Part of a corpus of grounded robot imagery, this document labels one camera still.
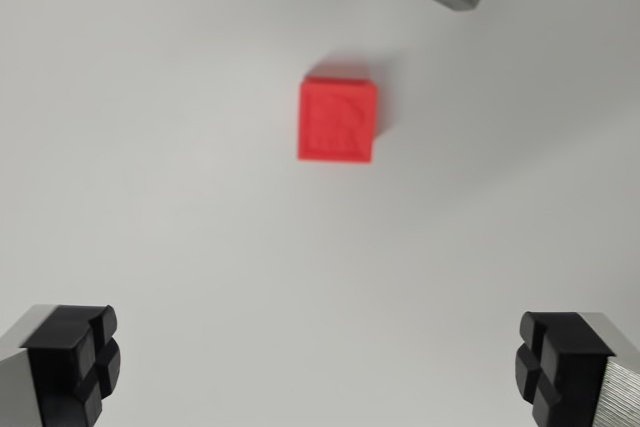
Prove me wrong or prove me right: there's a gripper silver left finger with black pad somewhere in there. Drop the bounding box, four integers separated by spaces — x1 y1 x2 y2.
0 303 122 427

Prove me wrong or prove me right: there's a red embossed cube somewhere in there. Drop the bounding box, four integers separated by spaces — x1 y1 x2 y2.
296 75 380 166

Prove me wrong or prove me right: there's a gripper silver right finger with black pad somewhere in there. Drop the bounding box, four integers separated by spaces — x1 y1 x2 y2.
514 310 640 427

